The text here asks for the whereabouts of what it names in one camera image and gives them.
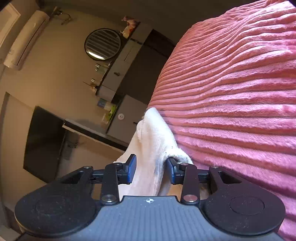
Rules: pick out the pink plush toy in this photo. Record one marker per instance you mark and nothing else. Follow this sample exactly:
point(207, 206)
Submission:
point(131, 24)

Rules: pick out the black wall television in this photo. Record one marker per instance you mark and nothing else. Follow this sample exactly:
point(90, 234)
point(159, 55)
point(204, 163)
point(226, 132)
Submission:
point(44, 145)

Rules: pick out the white ribbed knit sweater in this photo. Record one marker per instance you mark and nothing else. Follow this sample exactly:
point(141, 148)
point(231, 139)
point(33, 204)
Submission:
point(152, 143)

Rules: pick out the round black framed mirror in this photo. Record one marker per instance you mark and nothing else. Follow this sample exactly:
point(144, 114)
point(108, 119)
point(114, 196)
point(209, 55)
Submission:
point(102, 44)

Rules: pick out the pink ribbed plush bedspread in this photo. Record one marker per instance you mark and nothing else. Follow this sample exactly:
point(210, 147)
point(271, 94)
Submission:
point(227, 92)

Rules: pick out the grey vanity desk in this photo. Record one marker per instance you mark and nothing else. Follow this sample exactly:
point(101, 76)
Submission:
point(137, 67)

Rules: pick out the white wall air conditioner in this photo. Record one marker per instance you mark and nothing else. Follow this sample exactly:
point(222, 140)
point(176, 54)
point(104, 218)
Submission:
point(25, 40)

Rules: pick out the grey drawer nightstand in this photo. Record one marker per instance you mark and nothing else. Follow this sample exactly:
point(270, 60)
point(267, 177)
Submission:
point(126, 118)

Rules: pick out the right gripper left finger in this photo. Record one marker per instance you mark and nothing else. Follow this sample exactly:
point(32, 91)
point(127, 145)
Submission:
point(114, 175)

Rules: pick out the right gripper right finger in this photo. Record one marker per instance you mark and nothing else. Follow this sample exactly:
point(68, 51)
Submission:
point(186, 175)

